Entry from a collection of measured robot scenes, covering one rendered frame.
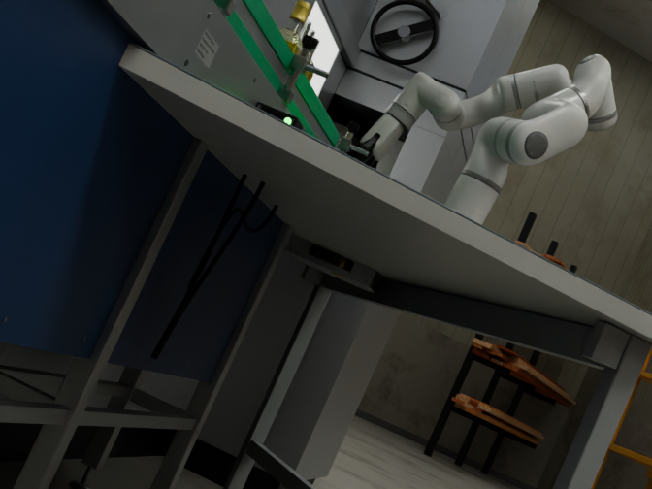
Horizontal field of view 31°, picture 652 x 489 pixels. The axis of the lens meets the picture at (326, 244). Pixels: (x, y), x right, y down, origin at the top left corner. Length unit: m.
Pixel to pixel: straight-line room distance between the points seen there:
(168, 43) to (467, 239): 0.50
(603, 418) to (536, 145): 0.79
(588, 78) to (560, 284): 1.00
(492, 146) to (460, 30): 1.21
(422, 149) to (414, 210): 1.96
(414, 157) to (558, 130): 1.14
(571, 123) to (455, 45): 1.21
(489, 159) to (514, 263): 0.84
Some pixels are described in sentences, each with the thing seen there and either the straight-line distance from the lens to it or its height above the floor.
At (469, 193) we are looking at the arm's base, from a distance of 2.52.
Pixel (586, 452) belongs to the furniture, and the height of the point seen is 0.52.
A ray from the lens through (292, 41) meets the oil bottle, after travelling 2.55.
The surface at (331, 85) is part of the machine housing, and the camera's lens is 3.62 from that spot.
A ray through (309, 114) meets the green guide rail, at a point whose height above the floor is 0.93.
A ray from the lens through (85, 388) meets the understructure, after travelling 1.87.
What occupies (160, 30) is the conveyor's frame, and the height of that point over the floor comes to 0.78.
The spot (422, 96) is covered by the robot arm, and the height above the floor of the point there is 1.14.
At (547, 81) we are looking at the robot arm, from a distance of 2.81.
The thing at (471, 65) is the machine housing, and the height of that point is 1.48.
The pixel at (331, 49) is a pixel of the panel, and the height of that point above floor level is 1.28.
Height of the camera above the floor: 0.49
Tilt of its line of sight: 5 degrees up
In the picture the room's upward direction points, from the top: 25 degrees clockwise
